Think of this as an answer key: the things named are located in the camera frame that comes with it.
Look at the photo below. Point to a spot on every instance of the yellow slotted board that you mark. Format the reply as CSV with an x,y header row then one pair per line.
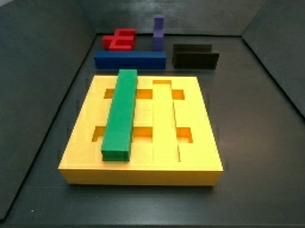
x,y
172,148

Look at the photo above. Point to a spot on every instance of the red branched block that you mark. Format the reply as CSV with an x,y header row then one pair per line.
x,y
120,41

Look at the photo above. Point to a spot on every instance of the green long block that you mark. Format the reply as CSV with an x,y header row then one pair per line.
x,y
117,132

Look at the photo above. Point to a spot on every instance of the black bracket holder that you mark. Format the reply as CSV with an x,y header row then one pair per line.
x,y
194,56

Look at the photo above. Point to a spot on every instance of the purple long block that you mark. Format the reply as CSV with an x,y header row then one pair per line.
x,y
158,38

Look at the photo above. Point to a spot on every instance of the dark blue long block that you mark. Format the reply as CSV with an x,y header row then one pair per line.
x,y
129,60

